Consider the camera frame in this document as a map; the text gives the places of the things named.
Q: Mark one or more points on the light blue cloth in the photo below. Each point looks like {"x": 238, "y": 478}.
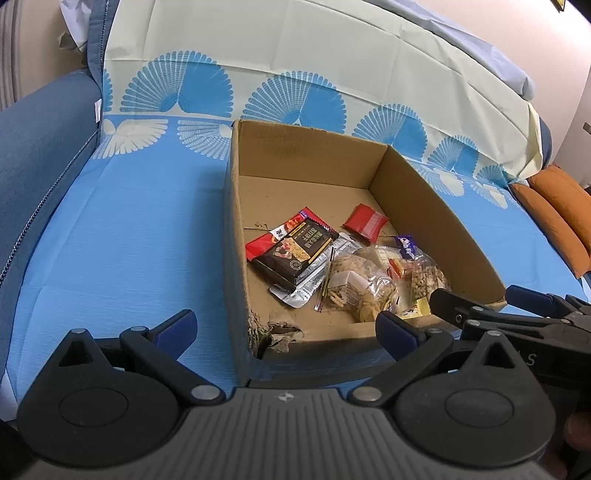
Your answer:
{"x": 461, "y": 41}

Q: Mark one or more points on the clear bag of crackers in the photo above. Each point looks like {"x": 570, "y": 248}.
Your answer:
{"x": 360, "y": 286}

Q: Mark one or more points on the blue fabric sofa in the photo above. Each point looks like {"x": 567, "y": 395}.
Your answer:
{"x": 41, "y": 161}

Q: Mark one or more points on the white cloth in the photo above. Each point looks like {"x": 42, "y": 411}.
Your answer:
{"x": 76, "y": 23}

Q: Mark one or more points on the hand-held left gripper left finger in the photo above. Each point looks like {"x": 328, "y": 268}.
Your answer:
{"x": 178, "y": 332}

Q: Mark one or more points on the silver stick snack packet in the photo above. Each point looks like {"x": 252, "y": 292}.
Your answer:
{"x": 300, "y": 295}

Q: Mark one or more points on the blue fan-print sheet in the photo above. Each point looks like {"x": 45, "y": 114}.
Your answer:
{"x": 138, "y": 230}

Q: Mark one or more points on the brown cardboard box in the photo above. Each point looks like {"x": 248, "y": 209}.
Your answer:
{"x": 300, "y": 152}

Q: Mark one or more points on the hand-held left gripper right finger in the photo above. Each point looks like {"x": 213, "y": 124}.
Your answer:
{"x": 397, "y": 330}

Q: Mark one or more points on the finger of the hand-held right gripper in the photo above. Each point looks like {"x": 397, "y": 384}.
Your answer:
{"x": 461, "y": 307}
{"x": 531, "y": 299}

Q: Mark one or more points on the person's right hand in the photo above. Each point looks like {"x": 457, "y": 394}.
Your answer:
{"x": 580, "y": 430}

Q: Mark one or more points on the orange pillow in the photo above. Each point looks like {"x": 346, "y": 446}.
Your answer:
{"x": 549, "y": 221}
{"x": 568, "y": 198}

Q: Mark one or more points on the black snack packet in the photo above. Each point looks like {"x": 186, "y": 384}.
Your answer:
{"x": 295, "y": 258}

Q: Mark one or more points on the yellow snack packet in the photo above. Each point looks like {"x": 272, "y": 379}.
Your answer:
{"x": 421, "y": 305}

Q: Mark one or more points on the purple snack packet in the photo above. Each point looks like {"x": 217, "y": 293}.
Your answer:
{"x": 408, "y": 247}

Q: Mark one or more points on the small red snack packet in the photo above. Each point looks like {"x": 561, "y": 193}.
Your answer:
{"x": 365, "y": 222}

